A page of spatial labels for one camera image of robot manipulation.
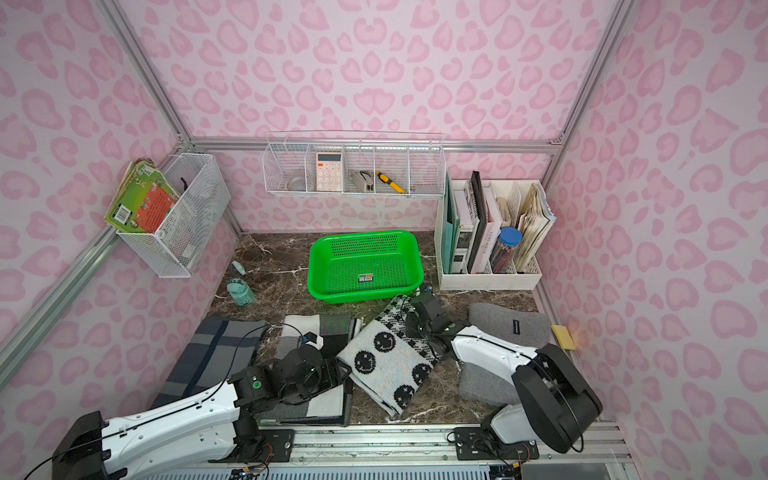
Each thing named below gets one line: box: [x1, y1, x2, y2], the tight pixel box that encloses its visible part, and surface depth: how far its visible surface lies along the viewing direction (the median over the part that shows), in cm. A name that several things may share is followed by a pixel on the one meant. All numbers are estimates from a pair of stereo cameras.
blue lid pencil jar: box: [492, 227, 523, 274], surface depth 95 cm
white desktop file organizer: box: [434, 180, 542, 291], surface depth 97 cm
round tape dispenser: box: [285, 177, 306, 191], surface depth 98 cm
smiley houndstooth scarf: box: [337, 294, 439, 418], surface depth 84 cm
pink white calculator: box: [316, 152, 343, 192], surface depth 97 cm
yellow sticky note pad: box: [551, 325, 576, 350], surface depth 97 cm
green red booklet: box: [104, 158, 180, 233], surface depth 73 cm
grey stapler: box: [348, 169, 374, 192], surface depth 102 cm
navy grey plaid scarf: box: [150, 319, 269, 410], surface depth 88 cm
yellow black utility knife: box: [375, 171, 407, 194], surface depth 100 cm
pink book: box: [471, 182, 503, 274], surface depth 92 cm
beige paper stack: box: [495, 182, 557, 273], surface depth 94 cm
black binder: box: [467, 171, 490, 273], surface depth 92 cm
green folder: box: [442, 172, 461, 274], surface depth 88 cm
